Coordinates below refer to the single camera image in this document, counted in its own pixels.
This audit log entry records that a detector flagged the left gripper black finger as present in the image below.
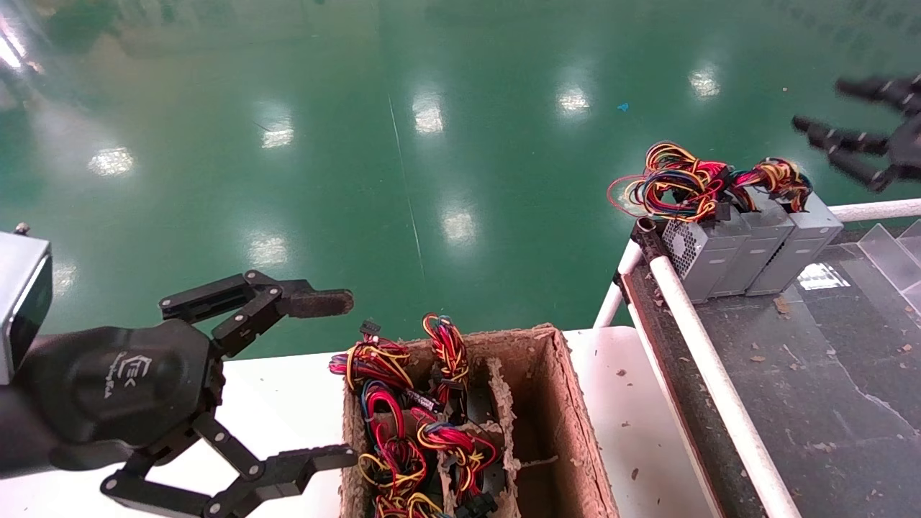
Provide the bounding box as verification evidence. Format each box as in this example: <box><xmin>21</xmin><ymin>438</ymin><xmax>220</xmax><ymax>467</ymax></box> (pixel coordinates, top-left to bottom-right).
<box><xmin>160</xmin><ymin>270</ymin><xmax>355</xmax><ymax>358</ymax></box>

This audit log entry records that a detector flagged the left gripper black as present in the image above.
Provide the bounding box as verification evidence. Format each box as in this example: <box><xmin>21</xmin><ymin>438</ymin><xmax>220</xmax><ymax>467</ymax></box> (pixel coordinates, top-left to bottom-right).
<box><xmin>0</xmin><ymin>320</ymin><xmax>358</xmax><ymax>518</ymax></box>

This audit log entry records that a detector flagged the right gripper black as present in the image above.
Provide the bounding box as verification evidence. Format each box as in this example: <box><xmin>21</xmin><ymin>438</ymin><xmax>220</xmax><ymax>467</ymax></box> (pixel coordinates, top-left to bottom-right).
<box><xmin>791</xmin><ymin>74</ymin><xmax>921</xmax><ymax>194</ymax></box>

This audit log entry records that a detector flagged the grey power supply with wires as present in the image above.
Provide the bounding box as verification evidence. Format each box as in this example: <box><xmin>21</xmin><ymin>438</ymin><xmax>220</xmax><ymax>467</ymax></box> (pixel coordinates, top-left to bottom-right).
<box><xmin>730</xmin><ymin>157</ymin><xmax>845</xmax><ymax>297</ymax></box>
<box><xmin>643</xmin><ymin>142</ymin><xmax>797</xmax><ymax>299</ymax></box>

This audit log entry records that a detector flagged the clear acrylic guide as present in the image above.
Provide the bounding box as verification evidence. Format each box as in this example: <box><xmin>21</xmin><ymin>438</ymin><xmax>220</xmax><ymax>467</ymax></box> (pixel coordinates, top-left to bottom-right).
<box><xmin>856</xmin><ymin>219</ymin><xmax>921</xmax><ymax>314</ymax></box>

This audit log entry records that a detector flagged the grey vented power supply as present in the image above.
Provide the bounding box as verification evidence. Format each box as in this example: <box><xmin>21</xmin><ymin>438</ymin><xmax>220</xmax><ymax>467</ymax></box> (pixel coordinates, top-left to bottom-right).
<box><xmin>608</xmin><ymin>169</ymin><xmax>754</xmax><ymax>304</ymax></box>

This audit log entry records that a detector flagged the black pipe joint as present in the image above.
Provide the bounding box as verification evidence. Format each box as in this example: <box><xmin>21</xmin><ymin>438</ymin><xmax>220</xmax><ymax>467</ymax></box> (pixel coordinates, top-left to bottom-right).
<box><xmin>631</xmin><ymin>216</ymin><xmax>671</xmax><ymax>264</ymax></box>

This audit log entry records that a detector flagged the brown cardboard divider box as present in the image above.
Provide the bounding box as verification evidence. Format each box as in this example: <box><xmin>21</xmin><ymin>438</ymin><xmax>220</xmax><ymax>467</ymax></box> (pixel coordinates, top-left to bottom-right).
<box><xmin>340</xmin><ymin>324</ymin><xmax>620</xmax><ymax>518</ymax></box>

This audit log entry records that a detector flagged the dark conveyor belt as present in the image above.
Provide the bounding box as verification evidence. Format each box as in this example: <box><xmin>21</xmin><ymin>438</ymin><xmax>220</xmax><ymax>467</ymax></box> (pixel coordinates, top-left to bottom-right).
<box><xmin>620</xmin><ymin>223</ymin><xmax>921</xmax><ymax>518</ymax></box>

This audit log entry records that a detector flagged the short white support pipe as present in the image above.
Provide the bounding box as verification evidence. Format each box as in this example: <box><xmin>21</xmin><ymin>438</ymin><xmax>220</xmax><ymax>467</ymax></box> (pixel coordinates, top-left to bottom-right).
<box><xmin>592</xmin><ymin>237</ymin><xmax>645</xmax><ymax>330</ymax></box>

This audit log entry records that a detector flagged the coloured power supply wire bundle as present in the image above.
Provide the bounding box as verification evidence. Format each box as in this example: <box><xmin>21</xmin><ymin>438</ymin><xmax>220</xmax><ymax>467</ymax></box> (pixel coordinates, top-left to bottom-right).
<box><xmin>421</xmin><ymin>313</ymin><xmax>470</xmax><ymax>422</ymax></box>
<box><xmin>356</xmin><ymin>439</ymin><xmax>434</xmax><ymax>518</ymax></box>
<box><xmin>360</xmin><ymin>380</ymin><xmax>440</xmax><ymax>461</ymax></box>
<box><xmin>416</xmin><ymin>421</ymin><xmax>499</xmax><ymax>504</ymax></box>
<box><xmin>329</xmin><ymin>320</ymin><xmax>412</xmax><ymax>394</ymax></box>

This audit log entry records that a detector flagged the white cross rail pipe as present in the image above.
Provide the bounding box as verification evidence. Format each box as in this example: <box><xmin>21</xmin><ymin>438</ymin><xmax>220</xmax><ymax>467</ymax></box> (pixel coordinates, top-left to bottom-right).
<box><xmin>827</xmin><ymin>198</ymin><xmax>921</xmax><ymax>224</ymax></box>

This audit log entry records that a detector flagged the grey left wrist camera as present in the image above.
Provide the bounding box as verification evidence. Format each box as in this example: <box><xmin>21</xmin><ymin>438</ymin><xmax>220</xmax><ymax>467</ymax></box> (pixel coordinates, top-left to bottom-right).
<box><xmin>0</xmin><ymin>223</ymin><xmax>53</xmax><ymax>386</ymax></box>

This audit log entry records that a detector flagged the long white rail pipe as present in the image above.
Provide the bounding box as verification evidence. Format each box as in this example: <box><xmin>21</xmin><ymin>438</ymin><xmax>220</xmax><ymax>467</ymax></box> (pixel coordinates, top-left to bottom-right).
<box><xmin>648</xmin><ymin>255</ymin><xmax>804</xmax><ymax>518</ymax></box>

